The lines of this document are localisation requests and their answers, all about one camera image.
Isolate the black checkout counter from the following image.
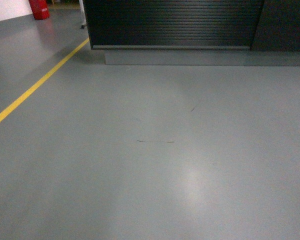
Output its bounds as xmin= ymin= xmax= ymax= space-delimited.
xmin=83 ymin=0 xmax=300 ymax=67

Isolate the red fire extinguisher box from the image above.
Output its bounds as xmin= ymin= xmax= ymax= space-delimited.
xmin=29 ymin=0 xmax=50 ymax=20

